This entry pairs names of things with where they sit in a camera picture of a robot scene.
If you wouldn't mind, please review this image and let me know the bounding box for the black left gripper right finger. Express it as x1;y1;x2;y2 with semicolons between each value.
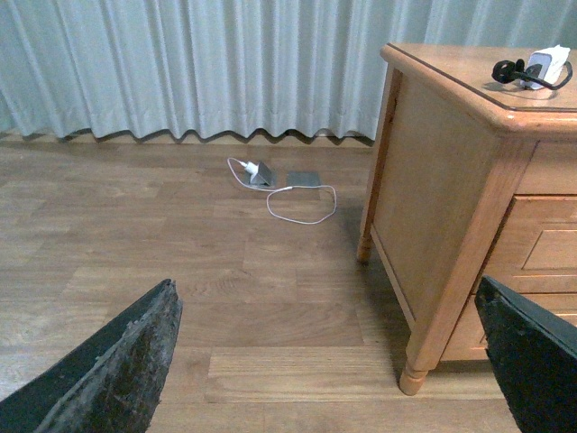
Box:
474;276;576;432

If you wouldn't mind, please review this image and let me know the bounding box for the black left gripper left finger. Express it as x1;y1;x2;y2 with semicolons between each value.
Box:
1;280;183;432

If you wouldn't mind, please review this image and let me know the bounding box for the wooden top drawer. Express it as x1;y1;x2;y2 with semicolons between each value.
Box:
482;196;576;293

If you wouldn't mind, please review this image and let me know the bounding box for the wooden drawer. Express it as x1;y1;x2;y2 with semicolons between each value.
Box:
482;196;576;293
439;292;577;362

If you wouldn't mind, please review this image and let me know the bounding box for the white charger with black cable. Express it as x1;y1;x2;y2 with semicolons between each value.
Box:
491;45;573;91

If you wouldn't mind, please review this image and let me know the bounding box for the wooden nightstand cabinet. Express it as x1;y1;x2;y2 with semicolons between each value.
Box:
357;42;576;395

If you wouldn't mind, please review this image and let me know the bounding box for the open metal floor socket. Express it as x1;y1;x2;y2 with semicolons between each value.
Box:
242;161;276;189

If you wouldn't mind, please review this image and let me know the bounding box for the light green pleated curtain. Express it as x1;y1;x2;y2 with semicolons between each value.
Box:
1;1;576;138

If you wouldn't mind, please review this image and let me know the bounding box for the white floor cable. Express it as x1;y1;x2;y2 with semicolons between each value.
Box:
226;156;338;226

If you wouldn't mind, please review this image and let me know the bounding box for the white wall plug adapter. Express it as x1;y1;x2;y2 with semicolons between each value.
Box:
240;161;259;175

